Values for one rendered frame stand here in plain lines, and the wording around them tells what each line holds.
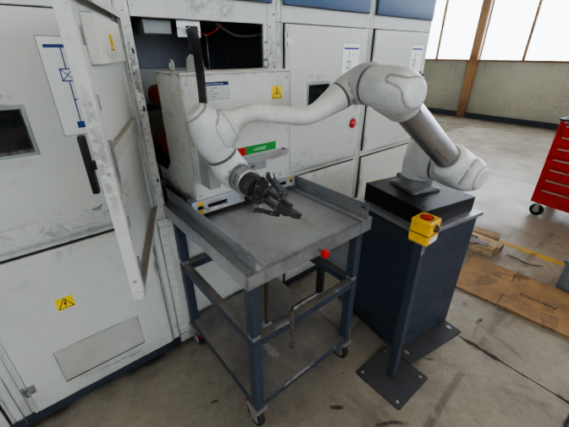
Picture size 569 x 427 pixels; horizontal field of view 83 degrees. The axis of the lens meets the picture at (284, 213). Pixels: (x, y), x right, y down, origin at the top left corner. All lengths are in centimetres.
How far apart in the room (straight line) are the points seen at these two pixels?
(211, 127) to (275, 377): 111
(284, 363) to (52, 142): 128
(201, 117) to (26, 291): 97
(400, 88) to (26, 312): 155
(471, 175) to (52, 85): 156
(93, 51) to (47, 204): 65
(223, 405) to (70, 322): 76
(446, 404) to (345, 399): 47
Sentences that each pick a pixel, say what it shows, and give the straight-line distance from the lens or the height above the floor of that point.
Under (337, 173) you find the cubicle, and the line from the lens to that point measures 217.
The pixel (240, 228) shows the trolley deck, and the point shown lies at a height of 85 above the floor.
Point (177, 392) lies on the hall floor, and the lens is 183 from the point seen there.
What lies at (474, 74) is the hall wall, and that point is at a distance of 936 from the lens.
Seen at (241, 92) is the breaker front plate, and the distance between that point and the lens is 133.
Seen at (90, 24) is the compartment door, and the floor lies 151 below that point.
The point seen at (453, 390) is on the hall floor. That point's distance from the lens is 194.
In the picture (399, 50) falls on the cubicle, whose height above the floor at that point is 147.
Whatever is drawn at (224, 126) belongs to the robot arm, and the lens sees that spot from 97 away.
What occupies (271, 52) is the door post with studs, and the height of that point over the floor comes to 145.
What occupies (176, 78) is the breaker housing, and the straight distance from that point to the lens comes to 124.
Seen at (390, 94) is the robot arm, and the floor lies 134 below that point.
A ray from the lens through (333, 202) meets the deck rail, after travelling 144.
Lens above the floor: 146
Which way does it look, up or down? 27 degrees down
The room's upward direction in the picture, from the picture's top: straight up
